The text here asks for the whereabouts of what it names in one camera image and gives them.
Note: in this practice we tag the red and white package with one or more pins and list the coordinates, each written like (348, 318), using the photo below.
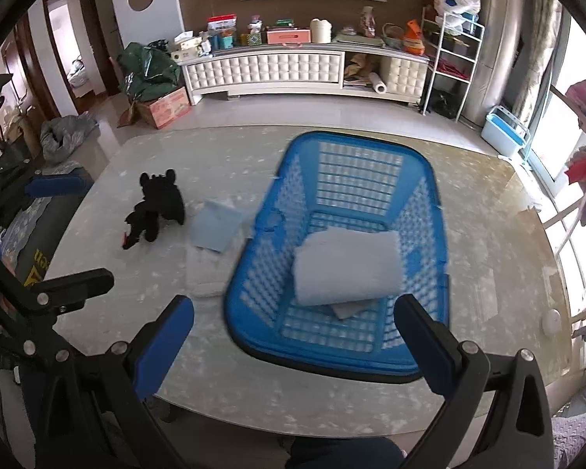
(222, 29)

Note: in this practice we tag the small white round disc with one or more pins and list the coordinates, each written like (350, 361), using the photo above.
(551, 323)

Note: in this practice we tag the tissue box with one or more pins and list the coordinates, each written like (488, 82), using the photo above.
(188, 46)

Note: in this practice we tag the white cloth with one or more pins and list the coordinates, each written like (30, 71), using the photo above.
(207, 273)

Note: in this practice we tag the person's dark trousers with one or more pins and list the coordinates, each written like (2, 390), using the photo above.
(346, 454)

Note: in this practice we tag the patterned curtain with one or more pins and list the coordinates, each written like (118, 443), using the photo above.
(534, 58)

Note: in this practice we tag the green plastic bag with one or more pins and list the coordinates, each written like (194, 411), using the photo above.
(149, 71)

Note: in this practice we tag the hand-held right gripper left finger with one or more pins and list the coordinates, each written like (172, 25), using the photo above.
(163, 347)

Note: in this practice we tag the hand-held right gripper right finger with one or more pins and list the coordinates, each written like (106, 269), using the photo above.
(429, 351)

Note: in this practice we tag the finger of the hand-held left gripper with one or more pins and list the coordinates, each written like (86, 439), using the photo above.
(58, 186)
(73, 283)

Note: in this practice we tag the pink storage box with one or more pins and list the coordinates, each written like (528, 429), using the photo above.
(289, 36)

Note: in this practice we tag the light blue cloth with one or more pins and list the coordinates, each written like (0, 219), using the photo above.
(215, 227)

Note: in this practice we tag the black bag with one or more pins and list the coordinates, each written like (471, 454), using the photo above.
(444, 103)

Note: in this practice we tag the light blue mop bucket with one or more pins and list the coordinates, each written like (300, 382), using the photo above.
(503, 132)

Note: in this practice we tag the grey plastic bag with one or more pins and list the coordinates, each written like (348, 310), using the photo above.
(66, 134)

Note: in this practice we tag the white fluffy towel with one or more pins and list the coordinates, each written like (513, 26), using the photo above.
(346, 264)

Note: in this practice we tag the white metal rack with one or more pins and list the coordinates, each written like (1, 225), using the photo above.
(472, 58)

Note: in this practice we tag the orange bag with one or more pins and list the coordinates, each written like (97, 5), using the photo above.
(413, 36)

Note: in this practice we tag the blue plastic basket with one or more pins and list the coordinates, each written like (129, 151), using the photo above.
(300, 149)

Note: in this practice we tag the white tufted media cabinet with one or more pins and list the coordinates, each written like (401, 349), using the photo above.
(273, 68)

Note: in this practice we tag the grey knitted cloth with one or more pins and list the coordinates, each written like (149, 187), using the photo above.
(581, 435)

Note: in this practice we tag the printed cardboard box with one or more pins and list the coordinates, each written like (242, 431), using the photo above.
(168, 107)

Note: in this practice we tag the brown door frame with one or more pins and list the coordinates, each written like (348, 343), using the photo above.
(97, 34)

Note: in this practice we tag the pink and red artificial flowers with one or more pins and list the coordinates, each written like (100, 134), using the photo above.
(583, 171)

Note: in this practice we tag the white paper roll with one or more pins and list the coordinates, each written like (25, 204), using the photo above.
(378, 84)

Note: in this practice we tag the white plastic jug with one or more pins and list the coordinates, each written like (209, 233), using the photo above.
(321, 31)

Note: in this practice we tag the black plush toy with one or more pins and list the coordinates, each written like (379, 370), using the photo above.
(161, 200)

